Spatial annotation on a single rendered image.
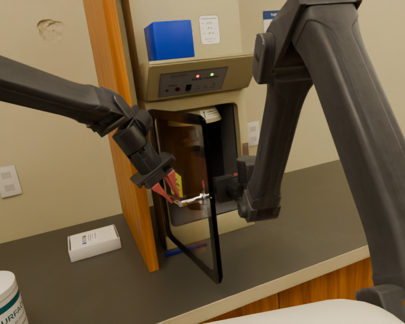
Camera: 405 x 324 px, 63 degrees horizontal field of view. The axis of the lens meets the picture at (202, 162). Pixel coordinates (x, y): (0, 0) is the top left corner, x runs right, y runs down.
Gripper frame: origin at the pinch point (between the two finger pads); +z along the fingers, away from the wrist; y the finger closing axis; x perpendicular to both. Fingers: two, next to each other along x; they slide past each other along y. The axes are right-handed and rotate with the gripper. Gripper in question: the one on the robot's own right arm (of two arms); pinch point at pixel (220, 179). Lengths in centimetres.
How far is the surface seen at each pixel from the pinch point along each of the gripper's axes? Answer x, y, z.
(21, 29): -51, 47, 52
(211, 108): -19.4, -4.5, 12.6
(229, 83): -26.9, -7.5, 4.2
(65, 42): -46, 33, 52
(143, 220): 6.9, 23.9, 0.5
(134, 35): -42.0, 17.4, 9.0
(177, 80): -29.3, 9.3, 1.4
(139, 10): -48, 15, 9
